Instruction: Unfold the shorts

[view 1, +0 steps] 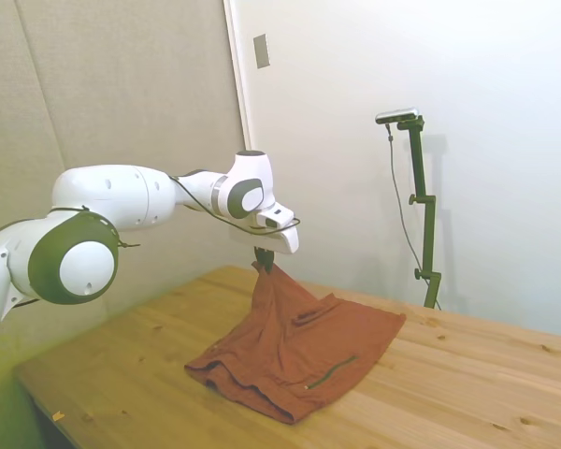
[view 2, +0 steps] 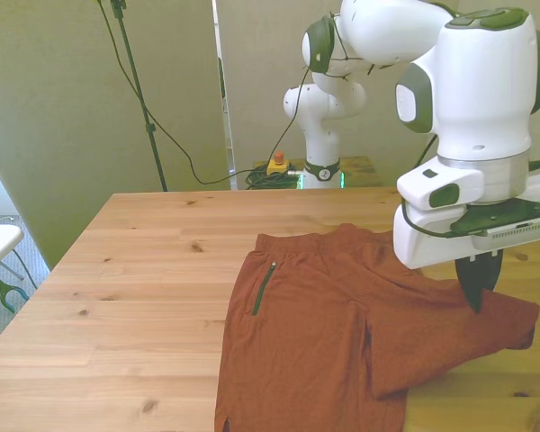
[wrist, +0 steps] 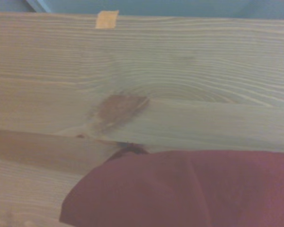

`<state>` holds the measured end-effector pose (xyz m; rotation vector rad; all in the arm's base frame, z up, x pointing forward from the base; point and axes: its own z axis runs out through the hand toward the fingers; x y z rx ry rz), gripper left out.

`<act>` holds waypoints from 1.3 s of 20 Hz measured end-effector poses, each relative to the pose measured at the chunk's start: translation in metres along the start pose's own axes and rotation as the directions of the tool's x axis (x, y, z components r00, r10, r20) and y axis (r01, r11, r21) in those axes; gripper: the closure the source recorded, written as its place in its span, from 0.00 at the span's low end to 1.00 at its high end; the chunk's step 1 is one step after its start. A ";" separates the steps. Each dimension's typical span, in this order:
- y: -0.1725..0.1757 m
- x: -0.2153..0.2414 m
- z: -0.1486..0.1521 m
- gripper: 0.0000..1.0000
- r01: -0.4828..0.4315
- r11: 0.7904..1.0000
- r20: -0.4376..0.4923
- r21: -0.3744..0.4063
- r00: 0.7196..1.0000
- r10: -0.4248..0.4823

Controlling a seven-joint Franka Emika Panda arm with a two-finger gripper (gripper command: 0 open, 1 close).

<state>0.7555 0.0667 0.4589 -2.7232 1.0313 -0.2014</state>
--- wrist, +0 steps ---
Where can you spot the rust red shorts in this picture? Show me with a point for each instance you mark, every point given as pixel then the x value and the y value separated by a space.
pixel 180 191

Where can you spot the small orange tape piece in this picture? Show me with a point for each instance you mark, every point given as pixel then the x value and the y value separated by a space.
pixel 107 19

